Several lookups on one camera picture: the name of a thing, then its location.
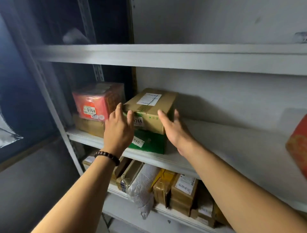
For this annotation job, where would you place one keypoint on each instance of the person's left forearm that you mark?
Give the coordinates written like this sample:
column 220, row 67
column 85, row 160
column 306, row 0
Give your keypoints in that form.
column 76, row 199

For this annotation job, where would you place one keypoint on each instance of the dark green cardboard box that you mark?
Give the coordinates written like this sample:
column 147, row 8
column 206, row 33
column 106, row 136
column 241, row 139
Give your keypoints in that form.
column 151, row 112

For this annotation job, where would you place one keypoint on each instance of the person's left hand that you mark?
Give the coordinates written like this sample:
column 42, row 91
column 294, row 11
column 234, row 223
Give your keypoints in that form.
column 118, row 136

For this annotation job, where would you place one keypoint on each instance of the pink red box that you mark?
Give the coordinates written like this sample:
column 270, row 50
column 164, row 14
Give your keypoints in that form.
column 96, row 103

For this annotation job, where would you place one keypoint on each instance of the white paper sheet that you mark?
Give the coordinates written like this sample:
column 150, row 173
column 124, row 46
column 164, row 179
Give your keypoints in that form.
column 7, row 134

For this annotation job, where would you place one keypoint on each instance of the person's right forearm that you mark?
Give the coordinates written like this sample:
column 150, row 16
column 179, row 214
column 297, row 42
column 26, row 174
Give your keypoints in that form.
column 239, row 192

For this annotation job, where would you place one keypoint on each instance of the white metal shelf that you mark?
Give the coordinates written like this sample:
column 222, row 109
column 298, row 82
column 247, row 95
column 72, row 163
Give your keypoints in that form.
column 168, row 57

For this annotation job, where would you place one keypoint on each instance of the brown box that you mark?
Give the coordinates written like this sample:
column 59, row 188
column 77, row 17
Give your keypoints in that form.
column 88, row 127

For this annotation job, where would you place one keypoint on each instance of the row of parcels shelf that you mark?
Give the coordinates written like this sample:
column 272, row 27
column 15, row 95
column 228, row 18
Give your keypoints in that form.
column 182, row 194

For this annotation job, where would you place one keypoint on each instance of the plain green cardboard box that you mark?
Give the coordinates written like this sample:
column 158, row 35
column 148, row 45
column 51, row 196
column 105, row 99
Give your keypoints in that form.
column 153, row 144

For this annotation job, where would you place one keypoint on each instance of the red printed cardboard box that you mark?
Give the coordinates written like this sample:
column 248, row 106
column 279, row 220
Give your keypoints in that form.
column 298, row 148

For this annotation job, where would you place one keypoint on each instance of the person's right hand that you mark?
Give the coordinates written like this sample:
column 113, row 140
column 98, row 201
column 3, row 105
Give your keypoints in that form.
column 180, row 136

